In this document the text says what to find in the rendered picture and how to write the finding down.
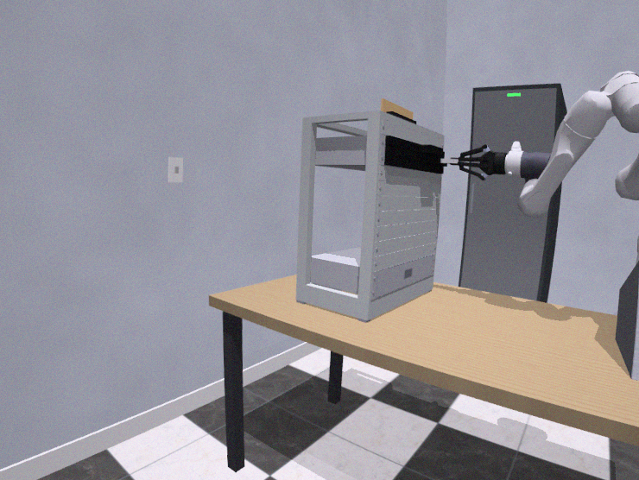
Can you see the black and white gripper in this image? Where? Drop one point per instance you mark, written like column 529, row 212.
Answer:
column 491, row 162

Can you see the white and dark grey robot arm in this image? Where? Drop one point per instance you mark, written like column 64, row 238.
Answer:
column 578, row 130

